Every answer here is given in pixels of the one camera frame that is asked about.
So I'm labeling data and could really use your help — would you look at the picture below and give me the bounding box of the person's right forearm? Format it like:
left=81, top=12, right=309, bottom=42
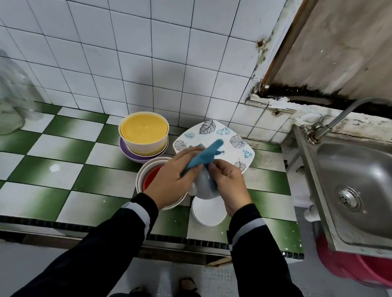
left=220, top=201, right=334, bottom=297

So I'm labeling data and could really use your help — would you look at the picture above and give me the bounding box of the white bowl with yellow inside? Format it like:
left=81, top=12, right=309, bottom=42
left=116, top=109, right=172, bottom=158

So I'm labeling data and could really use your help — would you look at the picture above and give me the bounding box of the purple bowl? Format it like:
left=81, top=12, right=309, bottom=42
left=117, top=137, right=170, bottom=167

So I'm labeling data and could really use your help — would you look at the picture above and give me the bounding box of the white sink drain pipe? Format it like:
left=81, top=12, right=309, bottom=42
left=303, top=203, right=322, bottom=225

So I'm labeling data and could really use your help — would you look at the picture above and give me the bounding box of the person's right hand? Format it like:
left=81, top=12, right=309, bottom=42
left=203, top=159, right=256, bottom=219

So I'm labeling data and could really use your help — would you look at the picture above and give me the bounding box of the person's sandalled foot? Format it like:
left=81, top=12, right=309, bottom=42
left=178, top=276, right=200, bottom=294

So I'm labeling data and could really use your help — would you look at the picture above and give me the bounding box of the curved metal faucet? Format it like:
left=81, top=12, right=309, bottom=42
left=309, top=91, right=392, bottom=151

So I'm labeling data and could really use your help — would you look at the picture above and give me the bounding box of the red plastic basin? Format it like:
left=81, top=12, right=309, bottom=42
left=311, top=232, right=392, bottom=290

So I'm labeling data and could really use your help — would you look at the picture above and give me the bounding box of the blue cleaning cloth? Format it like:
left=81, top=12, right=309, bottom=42
left=182, top=135, right=225, bottom=182

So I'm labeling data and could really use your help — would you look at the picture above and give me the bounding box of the white bowl with red inside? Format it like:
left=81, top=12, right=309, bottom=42
left=133, top=154, right=192, bottom=213

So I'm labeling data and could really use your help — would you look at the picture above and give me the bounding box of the stainless steel sink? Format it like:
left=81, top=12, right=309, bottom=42
left=279, top=125, right=392, bottom=259

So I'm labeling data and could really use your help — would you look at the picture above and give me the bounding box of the grey bowl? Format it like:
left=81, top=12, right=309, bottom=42
left=190, top=163, right=223, bottom=202

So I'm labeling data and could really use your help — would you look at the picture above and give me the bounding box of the person's left hand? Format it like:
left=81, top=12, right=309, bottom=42
left=143, top=141, right=206, bottom=215

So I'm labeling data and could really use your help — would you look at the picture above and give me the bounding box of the person's left forearm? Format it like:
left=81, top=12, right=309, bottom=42
left=10, top=180, right=161, bottom=297

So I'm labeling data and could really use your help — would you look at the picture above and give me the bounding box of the square leaf-print plate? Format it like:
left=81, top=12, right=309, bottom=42
left=170, top=116, right=259, bottom=176

